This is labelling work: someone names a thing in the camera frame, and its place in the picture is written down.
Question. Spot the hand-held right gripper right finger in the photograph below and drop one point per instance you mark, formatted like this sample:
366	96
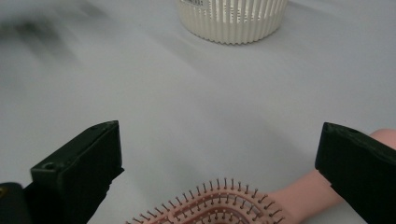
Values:
361	174

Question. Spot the white slotted plastic basket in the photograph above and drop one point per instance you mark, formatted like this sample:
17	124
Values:
233	19

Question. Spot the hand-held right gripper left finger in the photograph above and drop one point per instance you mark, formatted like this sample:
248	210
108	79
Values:
77	174

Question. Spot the pink hair brush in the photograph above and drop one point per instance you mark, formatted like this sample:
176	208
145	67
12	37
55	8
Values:
236	205

